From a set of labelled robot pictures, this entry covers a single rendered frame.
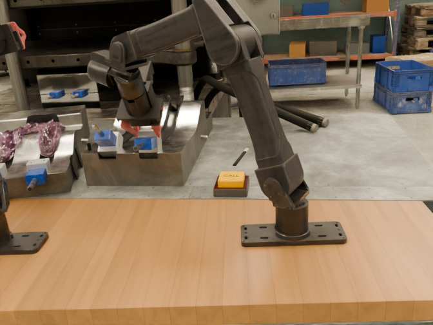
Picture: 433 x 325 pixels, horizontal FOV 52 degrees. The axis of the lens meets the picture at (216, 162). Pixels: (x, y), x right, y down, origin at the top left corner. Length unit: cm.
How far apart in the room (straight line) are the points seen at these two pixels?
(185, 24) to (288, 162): 31
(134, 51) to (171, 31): 10
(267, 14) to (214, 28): 109
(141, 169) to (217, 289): 47
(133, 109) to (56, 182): 30
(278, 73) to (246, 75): 406
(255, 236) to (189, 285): 18
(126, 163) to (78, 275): 38
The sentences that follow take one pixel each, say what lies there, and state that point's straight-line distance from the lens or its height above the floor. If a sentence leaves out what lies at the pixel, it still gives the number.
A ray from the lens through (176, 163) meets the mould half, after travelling 111.
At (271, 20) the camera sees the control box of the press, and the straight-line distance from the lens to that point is 187.
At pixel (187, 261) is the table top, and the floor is 80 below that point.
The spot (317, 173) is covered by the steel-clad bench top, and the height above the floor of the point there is 80.
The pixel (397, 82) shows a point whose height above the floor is 31.
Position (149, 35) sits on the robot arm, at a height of 118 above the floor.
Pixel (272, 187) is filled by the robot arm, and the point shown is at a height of 92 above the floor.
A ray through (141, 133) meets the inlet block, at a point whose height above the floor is 94.
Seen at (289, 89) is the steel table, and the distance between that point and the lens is 473.
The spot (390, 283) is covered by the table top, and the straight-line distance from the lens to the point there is 80.
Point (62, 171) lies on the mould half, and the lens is 118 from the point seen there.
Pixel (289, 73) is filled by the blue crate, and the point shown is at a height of 38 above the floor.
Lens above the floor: 126
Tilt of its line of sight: 21 degrees down
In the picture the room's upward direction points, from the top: 4 degrees counter-clockwise
